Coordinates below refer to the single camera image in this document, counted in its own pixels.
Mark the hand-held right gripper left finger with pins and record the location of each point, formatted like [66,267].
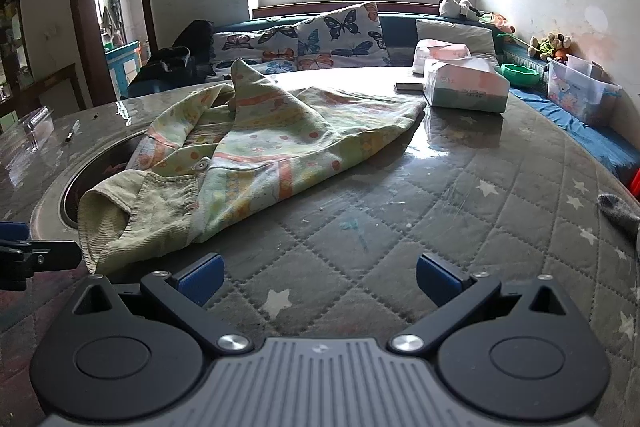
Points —
[200,279]

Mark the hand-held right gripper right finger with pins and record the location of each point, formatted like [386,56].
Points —
[437,279]

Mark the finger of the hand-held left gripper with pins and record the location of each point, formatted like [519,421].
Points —
[10,230]
[50,254]

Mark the clear plastic food container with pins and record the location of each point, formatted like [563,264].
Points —
[30,132]

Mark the black pen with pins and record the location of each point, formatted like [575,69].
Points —
[72,131]

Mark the wooden framed white board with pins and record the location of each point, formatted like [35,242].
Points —
[60,89]

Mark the dark wooden shelf cabinet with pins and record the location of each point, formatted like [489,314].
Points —
[12,47]

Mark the grey sock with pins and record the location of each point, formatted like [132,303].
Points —
[620,217]

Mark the pink and green tissue pack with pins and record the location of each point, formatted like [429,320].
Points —
[465,87]

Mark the blue cabinet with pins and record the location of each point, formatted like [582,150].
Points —
[122,67]

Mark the blue sofa mat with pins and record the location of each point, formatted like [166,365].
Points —
[595,132]

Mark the black bag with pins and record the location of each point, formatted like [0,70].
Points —
[170,62]

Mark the green bowl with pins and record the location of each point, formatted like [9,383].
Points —
[520,76]

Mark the pink and white tissue pack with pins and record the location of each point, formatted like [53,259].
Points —
[440,52]

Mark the clear plastic storage box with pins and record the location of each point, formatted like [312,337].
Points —
[580,94]

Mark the butterfly print pillow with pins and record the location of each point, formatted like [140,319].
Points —
[340,37]
[255,44]

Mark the grey pillow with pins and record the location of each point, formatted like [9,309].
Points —
[460,34]

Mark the teal sofa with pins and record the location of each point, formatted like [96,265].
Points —
[400,29]

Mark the brown plush toy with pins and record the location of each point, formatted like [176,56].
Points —
[550,46]

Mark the orange and green plush toy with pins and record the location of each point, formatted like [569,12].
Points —
[497,23]

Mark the white and black plush toy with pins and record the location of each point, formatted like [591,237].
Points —
[455,7]

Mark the brown door frame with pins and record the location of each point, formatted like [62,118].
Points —
[77,7]

